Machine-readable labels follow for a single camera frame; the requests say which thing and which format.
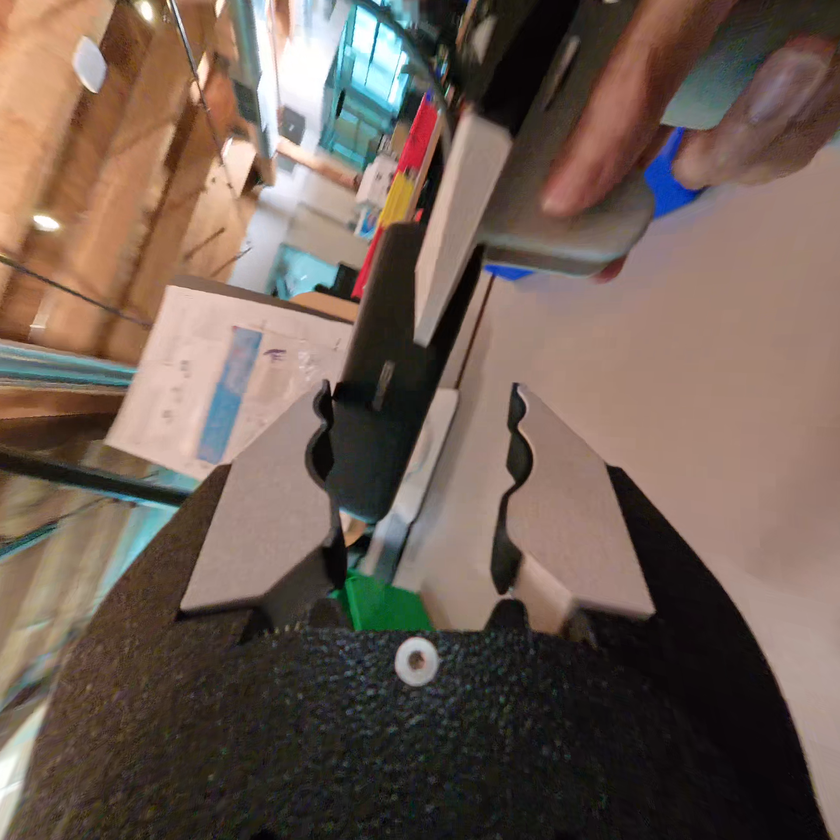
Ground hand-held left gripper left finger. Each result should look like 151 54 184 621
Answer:
178 380 346 617

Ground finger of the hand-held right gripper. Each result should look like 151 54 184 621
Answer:
413 107 516 368

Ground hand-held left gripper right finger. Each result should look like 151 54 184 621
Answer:
490 383 656 632

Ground black slim usb hub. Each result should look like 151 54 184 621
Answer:
325 222 433 524

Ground green plastic bin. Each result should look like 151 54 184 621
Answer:
327 569 433 632

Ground person's right hand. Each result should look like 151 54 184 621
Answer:
540 0 840 284

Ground printed instruction sheets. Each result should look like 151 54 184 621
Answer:
104 285 354 479

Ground blue plastic bin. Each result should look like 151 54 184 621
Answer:
483 126 708 281

